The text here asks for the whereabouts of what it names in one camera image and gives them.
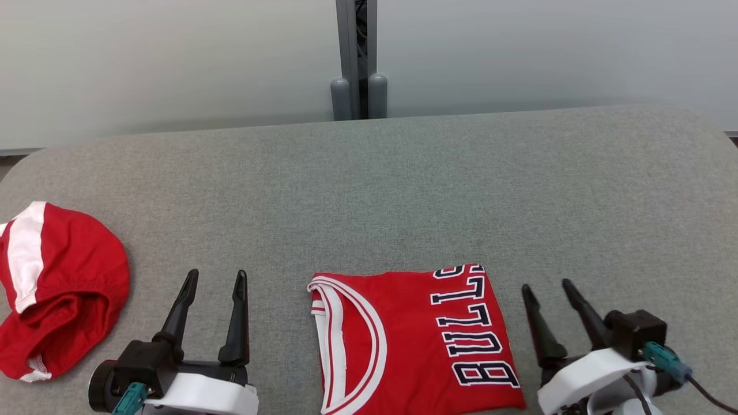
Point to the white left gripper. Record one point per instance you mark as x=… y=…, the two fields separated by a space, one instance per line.
x=202 y=397

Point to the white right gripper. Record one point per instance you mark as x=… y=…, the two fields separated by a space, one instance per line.
x=582 y=372

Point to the grey metal partition post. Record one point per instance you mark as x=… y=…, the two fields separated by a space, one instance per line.
x=345 y=46

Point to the red white basketball jersey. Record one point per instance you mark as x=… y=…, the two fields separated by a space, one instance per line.
x=403 y=346

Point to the red white shorts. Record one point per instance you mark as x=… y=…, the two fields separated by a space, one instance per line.
x=75 y=271

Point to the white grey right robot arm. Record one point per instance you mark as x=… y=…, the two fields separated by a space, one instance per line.
x=617 y=400

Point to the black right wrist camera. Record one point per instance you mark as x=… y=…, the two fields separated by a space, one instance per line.
x=634 y=331

